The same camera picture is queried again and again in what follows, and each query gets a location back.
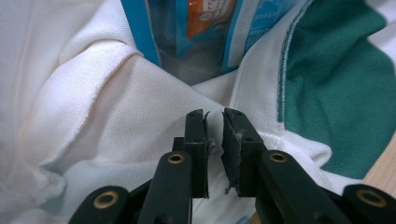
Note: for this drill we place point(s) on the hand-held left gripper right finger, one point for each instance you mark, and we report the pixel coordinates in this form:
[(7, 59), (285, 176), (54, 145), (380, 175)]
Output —
[(246, 155)]

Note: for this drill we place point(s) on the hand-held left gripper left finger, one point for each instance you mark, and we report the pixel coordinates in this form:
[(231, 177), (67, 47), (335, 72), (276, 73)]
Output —
[(194, 140)]

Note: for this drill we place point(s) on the white tote bag coloured patches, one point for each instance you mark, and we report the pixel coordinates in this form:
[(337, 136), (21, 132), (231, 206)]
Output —
[(109, 102)]

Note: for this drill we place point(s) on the blue and orange packet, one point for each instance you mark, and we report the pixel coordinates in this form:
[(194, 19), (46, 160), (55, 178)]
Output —
[(199, 37)]

